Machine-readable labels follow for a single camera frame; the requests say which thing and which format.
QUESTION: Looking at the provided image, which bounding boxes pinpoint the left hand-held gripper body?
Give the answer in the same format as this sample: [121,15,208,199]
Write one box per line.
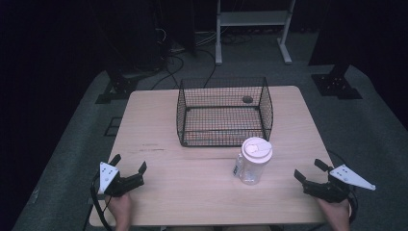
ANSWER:
[97,162,145,197]

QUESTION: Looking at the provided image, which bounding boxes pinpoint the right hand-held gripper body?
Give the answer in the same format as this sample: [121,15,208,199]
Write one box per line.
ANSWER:
[302,164,376,204]

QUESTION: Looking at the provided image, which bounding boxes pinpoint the clear bottle with white lid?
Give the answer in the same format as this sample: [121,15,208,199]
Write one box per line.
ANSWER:
[233,137,274,186]

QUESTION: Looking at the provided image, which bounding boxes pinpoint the black wire basket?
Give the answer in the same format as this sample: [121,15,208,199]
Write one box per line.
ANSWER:
[175,76,274,148]

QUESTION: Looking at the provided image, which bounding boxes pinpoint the person's right hand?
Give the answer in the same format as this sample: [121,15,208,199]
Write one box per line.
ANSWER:
[316,196,352,231]

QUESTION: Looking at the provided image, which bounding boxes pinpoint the person's left hand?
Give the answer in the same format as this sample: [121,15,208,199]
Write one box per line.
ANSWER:
[105,192,134,231]

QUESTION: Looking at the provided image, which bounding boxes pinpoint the black stand base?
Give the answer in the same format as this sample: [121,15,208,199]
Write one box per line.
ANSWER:
[311,62,364,101]
[94,65,167,105]

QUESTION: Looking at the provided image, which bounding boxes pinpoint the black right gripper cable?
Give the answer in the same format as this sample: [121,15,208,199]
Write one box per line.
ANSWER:
[326,149,359,225]

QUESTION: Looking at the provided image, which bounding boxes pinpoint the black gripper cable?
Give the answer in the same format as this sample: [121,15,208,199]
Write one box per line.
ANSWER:
[326,149,359,225]
[89,172,114,231]

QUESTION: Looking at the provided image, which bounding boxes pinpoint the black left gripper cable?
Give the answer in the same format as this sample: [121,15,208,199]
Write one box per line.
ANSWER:
[89,172,114,231]

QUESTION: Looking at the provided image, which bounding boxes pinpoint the black rectangular floor frame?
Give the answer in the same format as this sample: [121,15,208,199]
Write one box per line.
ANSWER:
[103,116,123,138]

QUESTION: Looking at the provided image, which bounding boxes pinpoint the black floor cables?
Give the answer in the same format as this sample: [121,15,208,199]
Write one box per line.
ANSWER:
[149,28,254,91]

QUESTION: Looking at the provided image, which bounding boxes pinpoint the white metal stand frame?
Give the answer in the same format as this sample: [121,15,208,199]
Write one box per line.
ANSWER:
[215,0,296,66]

